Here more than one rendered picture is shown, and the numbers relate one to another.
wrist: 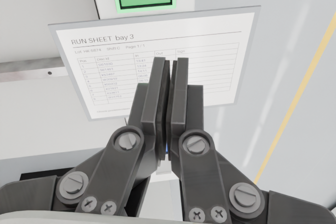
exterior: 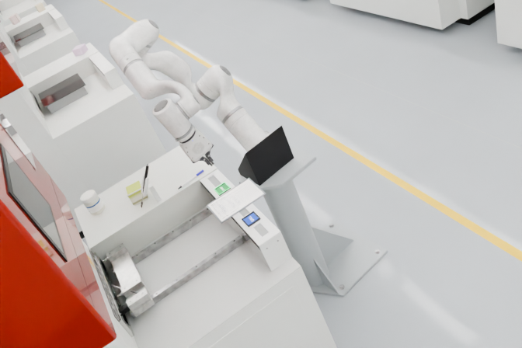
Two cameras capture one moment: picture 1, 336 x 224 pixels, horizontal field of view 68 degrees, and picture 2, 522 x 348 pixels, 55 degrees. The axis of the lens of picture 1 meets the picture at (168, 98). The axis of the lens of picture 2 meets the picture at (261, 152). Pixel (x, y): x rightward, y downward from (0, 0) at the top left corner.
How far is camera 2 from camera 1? 205 cm
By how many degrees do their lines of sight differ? 101
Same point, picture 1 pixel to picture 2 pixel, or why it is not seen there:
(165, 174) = (266, 234)
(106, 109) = (224, 216)
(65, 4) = (219, 238)
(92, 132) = (245, 288)
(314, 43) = not seen: outside the picture
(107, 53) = (220, 203)
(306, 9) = (507, 290)
